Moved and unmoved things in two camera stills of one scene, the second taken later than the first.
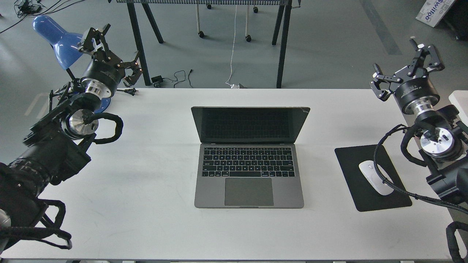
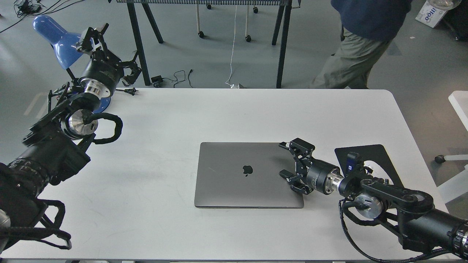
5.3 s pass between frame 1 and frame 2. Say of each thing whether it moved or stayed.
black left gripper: stayed
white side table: stayed
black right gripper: moved
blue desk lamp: stayed
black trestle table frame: stayed
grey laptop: moved
